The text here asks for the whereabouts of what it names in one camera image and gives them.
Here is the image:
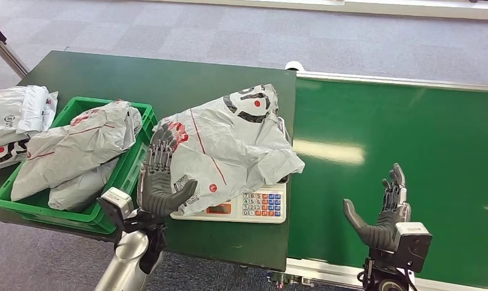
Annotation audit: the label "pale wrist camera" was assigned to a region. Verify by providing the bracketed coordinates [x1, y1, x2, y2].
[96, 186, 136, 236]
[392, 221, 433, 274]

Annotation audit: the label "grey mailer red lines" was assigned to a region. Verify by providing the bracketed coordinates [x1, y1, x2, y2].
[10, 100, 144, 202]

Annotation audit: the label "white poly mailer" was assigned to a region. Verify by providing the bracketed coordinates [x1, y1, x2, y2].
[16, 85, 59, 134]

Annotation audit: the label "grey mailer black ring print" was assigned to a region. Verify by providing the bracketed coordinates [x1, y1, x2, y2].
[152, 83, 306, 218]

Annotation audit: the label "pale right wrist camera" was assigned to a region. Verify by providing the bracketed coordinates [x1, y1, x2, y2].
[392, 221, 433, 274]

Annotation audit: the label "metal tripod leg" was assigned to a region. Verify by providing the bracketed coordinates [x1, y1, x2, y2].
[0, 22, 30, 79]

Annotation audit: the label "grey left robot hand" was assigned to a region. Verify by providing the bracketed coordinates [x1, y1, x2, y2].
[138, 122, 199, 218]

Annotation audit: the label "grey mailer small logo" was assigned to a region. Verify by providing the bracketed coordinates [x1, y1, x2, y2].
[0, 86, 48, 152]

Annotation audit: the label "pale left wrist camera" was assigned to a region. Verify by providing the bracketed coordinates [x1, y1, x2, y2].
[96, 186, 136, 236]

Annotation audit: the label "grey mailer bold black print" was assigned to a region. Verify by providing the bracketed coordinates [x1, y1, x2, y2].
[0, 138, 32, 174]

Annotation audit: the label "plain grey mailer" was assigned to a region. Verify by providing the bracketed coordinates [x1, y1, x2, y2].
[48, 158, 121, 212]

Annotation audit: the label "green plastic crate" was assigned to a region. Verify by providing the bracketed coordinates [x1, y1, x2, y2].
[0, 96, 159, 235]

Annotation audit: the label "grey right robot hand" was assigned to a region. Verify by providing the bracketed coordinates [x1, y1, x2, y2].
[342, 162, 412, 253]

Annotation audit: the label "electronic weighing scale steel tray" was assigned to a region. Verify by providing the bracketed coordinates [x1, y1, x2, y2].
[170, 116, 289, 224]

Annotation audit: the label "metal conveyor bracket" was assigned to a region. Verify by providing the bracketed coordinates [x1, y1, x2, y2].
[267, 271, 315, 291]

